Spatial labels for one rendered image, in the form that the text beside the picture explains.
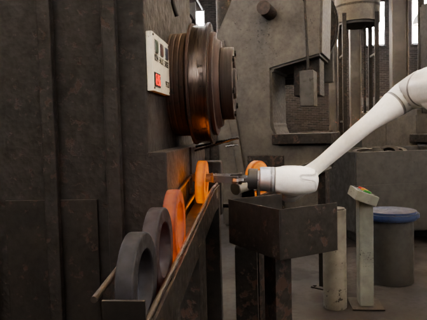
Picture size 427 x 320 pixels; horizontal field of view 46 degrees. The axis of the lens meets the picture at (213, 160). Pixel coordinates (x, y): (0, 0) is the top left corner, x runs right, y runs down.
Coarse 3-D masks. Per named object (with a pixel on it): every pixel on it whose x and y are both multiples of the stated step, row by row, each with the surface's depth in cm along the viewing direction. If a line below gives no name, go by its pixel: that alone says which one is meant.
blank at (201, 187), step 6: (198, 162) 182; (204, 162) 181; (198, 168) 178; (204, 168) 178; (198, 174) 177; (204, 174) 177; (198, 180) 177; (204, 180) 177; (198, 186) 177; (204, 186) 178; (198, 192) 178; (204, 192) 178; (198, 198) 179; (204, 198) 179
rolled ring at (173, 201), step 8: (168, 192) 127; (176, 192) 127; (168, 200) 125; (176, 200) 125; (168, 208) 123; (176, 208) 124; (184, 208) 138; (176, 216) 123; (184, 216) 138; (176, 224) 123; (184, 224) 137; (176, 232) 123; (184, 232) 137; (176, 240) 123; (176, 248) 123
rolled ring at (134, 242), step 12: (132, 240) 90; (144, 240) 93; (120, 252) 88; (132, 252) 88; (144, 252) 97; (120, 264) 86; (132, 264) 86; (144, 264) 100; (156, 264) 102; (120, 276) 85; (132, 276) 85; (144, 276) 100; (156, 276) 102; (120, 288) 85; (132, 288) 85; (144, 288) 99; (156, 288) 102
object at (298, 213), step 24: (240, 216) 151; (264, 216) 140; (288, 216) 136; (312, 216) 139; (336, 216) 144; (240, 240) 152; (264, 240) 140; (288, 240) 136; (312, 240) 140; (336, 240) 144; (264, 264) 154; (288, 264) 152; (288, 288) 152; (288, 312) 152
